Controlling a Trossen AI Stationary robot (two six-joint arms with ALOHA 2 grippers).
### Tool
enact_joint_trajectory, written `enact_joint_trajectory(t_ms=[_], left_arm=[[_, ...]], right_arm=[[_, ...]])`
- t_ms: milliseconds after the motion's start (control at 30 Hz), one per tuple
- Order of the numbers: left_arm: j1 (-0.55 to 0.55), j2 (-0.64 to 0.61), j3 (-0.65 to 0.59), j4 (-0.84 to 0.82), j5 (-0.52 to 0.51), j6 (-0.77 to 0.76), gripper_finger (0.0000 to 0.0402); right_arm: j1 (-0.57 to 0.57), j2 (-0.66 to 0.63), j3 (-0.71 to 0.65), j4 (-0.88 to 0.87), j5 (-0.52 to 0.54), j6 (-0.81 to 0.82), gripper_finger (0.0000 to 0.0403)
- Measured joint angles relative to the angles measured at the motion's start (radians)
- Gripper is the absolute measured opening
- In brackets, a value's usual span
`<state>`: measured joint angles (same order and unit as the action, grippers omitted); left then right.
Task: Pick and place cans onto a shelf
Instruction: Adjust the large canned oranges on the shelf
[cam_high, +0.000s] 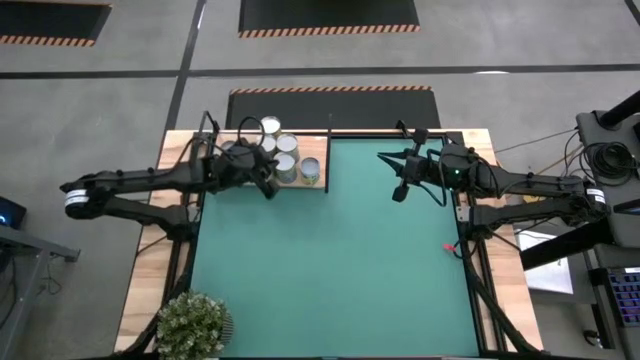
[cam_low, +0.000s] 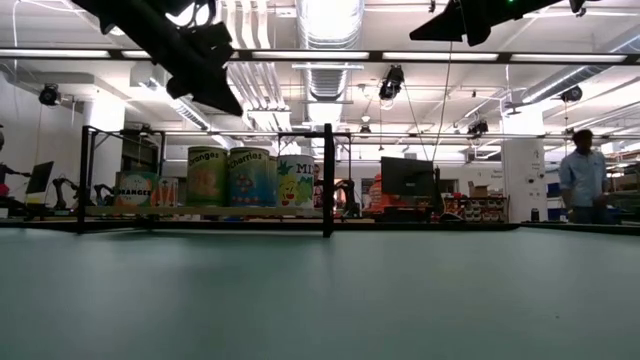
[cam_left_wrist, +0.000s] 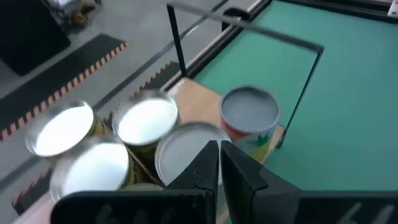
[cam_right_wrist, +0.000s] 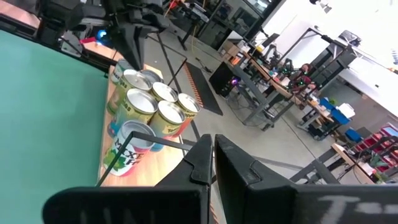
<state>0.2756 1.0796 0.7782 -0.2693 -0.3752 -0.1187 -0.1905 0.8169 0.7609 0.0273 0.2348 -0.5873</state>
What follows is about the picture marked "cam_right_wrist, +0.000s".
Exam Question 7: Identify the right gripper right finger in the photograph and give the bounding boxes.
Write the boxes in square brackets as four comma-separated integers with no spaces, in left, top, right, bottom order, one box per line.
[214,134,398,224]

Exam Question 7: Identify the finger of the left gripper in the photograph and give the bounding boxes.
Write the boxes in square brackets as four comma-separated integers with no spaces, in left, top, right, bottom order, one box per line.
[136,27,149,70]
[111,27,140,70]

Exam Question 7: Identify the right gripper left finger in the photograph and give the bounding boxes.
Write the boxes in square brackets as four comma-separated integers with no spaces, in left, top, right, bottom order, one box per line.
[42,134,213,224]

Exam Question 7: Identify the short white carrots can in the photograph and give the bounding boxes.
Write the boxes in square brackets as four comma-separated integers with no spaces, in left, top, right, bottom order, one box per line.
[140,68,163,84]

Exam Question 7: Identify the short mandarin oranges can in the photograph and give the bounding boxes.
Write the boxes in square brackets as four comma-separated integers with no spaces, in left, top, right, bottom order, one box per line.
[110,58,134,85]

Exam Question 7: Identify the tall green oranges can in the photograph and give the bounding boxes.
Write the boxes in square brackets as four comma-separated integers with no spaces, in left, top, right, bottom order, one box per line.
[106,68,153,116]

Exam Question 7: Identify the tall pale yellow can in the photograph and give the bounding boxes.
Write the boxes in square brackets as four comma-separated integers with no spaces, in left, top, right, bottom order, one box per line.
[150,82,179,103]

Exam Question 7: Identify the tall green blue cherries can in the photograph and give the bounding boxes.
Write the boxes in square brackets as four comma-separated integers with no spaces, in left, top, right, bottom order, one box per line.
[107,88,159,138]

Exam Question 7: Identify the black floor mat orange stripes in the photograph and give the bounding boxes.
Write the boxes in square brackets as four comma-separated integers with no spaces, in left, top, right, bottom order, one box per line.
[183,61,224,116]

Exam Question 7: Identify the black computer tower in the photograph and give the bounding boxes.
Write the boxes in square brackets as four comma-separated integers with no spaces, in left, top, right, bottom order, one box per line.
[208,61,242,97]

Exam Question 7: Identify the blue plastic bin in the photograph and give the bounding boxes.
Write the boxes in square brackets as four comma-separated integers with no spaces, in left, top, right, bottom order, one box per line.
[319,97,352,126]

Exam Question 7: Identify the white plastic container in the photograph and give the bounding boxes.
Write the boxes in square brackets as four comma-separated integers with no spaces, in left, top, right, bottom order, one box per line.
[337,102,356,119]

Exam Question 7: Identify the teal table mat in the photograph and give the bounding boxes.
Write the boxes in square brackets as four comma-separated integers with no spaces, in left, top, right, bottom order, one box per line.
[0,29,109,224]

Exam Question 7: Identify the person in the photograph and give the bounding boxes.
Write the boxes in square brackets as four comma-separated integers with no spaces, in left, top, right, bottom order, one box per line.
[290,63,318,94]

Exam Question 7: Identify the gray metal desk frame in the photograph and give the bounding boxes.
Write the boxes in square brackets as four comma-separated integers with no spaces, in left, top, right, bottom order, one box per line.
[228,60,296,131]

